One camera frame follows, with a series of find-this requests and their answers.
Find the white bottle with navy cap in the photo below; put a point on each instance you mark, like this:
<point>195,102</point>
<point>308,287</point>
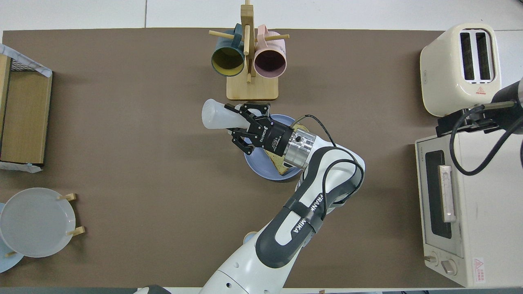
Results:
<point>216,116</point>

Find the pale grey plate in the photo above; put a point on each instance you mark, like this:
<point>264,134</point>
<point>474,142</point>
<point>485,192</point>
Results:
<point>32,222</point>

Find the teal mug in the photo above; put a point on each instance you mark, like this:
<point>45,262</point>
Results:
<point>226,61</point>

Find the white toaster oven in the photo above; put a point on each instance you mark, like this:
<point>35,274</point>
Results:
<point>490,212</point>

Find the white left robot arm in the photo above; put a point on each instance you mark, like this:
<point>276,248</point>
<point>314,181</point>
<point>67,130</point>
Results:
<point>286,232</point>

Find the light blue plate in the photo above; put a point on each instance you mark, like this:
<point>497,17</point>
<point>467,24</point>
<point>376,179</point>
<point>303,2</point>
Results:
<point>6,263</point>

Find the cream two-slot toaster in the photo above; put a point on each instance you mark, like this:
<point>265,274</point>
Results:
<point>445,73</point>

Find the toasted bread slice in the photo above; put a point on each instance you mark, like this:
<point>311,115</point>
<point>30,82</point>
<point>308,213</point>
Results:
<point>282,165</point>

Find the wooden mug tree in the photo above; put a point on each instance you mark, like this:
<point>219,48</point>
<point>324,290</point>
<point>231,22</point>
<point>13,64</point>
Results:
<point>253,92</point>

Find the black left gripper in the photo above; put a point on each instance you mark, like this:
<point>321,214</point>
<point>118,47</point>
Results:
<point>271,134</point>

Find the brown table mat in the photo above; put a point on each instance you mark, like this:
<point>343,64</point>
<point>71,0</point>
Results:
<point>143,143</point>

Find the pink mug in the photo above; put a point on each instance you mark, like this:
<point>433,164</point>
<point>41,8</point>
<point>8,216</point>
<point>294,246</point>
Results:
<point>269,63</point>

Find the pale cloth scrap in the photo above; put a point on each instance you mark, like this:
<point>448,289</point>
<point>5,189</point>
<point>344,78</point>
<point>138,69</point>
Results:
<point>16,166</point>

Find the blue checkered cloth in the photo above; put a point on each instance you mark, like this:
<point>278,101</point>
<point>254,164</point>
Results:
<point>24,59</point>

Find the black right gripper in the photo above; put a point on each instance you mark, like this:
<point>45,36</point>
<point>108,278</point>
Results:
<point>506,108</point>

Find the blue round plate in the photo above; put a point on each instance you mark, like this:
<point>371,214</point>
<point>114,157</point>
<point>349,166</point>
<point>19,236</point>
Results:
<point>261,167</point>

